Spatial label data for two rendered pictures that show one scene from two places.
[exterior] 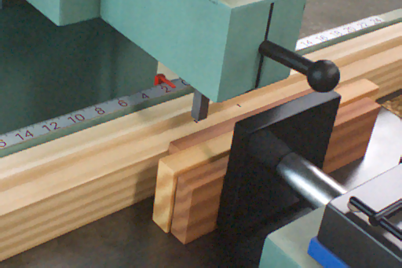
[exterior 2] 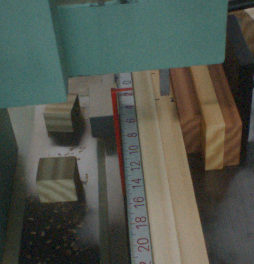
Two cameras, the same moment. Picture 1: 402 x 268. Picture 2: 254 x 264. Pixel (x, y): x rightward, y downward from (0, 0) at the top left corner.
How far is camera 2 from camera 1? 0.38 m
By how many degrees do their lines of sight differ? 36
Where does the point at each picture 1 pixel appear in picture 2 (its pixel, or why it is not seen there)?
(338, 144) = not seen: hidden behind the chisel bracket
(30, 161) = (162, 192)
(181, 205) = (232, 141)
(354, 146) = not seen: hidden behind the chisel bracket
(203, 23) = (201, 15)
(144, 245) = (228, 184)
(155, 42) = (148, 58)
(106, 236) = (208, 199)
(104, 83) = (2, 145)
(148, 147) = (171, 131)
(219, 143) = (206, 93)
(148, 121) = (153, 117)
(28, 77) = not seen: outside the picture
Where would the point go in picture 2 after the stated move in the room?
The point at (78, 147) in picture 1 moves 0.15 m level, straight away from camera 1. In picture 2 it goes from (161, 161) to (20, 115)
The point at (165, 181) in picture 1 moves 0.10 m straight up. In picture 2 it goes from (216, 136) to (221, 39)
